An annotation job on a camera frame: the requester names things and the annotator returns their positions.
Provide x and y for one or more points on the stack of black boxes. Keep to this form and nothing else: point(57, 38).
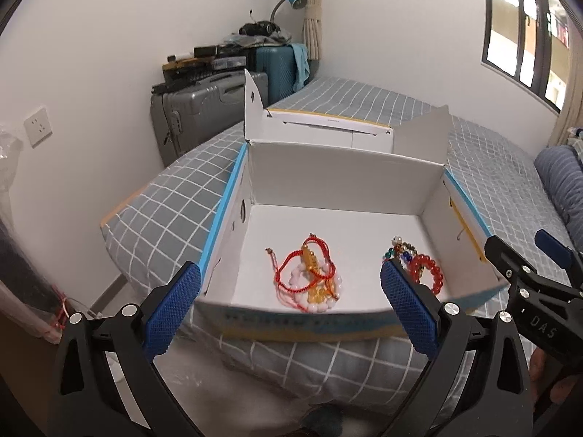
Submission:
point(209, 57)

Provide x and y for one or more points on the white cardboard box yellow lid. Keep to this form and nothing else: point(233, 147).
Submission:
point(341, 182)

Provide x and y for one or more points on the teal hard suitcase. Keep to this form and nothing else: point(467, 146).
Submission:
point(275, 70)

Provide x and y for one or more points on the beige curtain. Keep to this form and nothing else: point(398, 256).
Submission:
point(569, 104)
point(312, 9)

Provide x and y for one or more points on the grey striped pillow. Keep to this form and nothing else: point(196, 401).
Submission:
point(564, 182)

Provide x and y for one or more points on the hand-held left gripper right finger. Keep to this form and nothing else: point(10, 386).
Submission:
point(410, 314)

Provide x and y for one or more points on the white wall socket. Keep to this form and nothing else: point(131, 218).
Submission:
point(36, 126)

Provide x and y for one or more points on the bed with grey checked sheet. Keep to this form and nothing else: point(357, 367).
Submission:
point(182, 191)

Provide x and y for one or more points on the black headphones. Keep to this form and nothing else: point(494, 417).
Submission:
point(257, 28)

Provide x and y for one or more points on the person's right hand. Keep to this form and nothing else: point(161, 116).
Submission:
point(564, 387)

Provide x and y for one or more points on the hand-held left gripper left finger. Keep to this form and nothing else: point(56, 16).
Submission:
point(173, 314)

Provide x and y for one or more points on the long black bag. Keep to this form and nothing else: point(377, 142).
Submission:
point(186, 79)

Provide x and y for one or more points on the grey hard suitcase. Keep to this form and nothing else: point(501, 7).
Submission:
point(200, 114)

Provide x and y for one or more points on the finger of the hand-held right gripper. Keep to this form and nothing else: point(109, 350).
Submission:
point(553, 246)
point(505, 255)

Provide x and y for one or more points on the dark framed window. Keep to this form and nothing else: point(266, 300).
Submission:
point(524, 32)

